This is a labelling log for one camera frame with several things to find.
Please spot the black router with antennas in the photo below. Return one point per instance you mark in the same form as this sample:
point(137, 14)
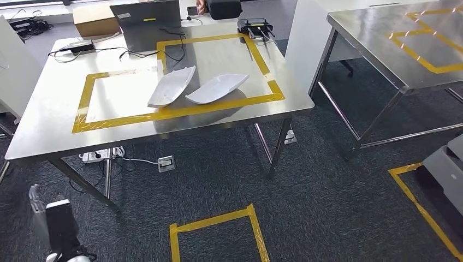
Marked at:
point(255, 26)

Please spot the grey laptop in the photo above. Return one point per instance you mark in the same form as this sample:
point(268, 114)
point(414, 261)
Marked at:
point(148, 32)

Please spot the metal floor socket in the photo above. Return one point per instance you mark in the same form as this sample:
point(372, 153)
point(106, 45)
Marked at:
point(166, 163)
point(290, 137)

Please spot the brown cardboard box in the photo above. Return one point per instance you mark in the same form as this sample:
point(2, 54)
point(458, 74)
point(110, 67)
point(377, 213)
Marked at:
point(94, 23)

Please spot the white side cabinet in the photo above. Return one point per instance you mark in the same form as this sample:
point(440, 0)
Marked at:
point(18, 72)

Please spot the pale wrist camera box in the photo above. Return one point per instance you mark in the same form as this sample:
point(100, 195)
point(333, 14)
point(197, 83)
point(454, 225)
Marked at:
point(51, 258)

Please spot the yellow floor tape square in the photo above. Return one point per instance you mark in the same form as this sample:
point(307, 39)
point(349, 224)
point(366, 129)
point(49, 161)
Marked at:
point(398, 173)
point(209, 220)

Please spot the black phone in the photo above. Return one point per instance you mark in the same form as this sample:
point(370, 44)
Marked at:
point(192, 11)

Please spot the white plastic shell part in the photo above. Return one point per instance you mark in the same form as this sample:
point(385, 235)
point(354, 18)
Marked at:
point(170, 88)
point(217, 88)

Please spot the black power adapter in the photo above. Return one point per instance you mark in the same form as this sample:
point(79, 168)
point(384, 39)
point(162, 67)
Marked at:
point(81, 47)

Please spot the white power strip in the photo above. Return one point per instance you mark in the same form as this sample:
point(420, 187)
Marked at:
point(92, 156)

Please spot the black bag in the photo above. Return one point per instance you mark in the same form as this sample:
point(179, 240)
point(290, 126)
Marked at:
point(222, 9)

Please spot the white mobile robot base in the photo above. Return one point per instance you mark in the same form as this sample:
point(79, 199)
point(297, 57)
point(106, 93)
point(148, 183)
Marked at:
point(446, 173)

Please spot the steel workbench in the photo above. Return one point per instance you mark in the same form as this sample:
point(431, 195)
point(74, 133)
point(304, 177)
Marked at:
point(47, 119)

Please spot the black office chair base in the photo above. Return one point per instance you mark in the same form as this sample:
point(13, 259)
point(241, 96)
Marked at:
point(347, 67)

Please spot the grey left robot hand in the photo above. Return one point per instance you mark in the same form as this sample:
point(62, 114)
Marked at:
point(61, 227)

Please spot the person's hand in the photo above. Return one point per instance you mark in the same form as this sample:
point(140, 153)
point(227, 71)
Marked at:
point(201, 5)

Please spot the steel table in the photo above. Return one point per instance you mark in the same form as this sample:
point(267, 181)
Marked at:
point(369, 36)

